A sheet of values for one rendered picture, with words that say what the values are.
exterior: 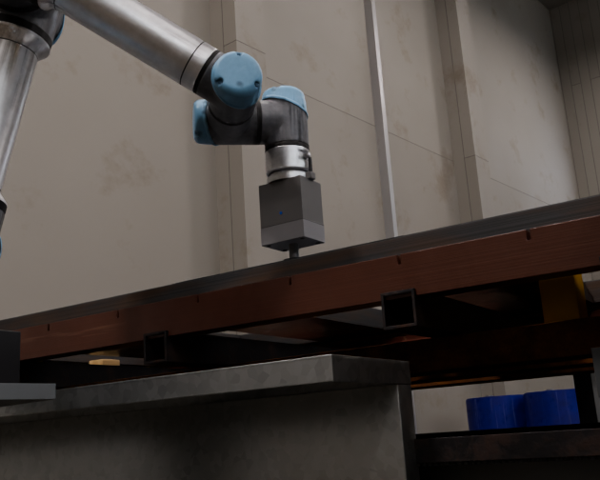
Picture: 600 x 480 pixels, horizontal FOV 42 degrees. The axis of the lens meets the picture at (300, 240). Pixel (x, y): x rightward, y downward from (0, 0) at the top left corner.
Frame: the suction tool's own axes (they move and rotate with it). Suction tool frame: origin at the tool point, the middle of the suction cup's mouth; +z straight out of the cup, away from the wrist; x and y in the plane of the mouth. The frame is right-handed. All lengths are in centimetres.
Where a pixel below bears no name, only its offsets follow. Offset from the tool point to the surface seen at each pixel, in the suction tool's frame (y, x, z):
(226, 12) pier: 237, -295, -270
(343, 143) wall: 237, -450, -215
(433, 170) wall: 220, -603, -225
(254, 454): 0.4, 12.9, 27.9
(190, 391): -2.2, 28.9, 19.5
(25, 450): 50, 13, 25
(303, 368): -19.1, 28.8, 18.3
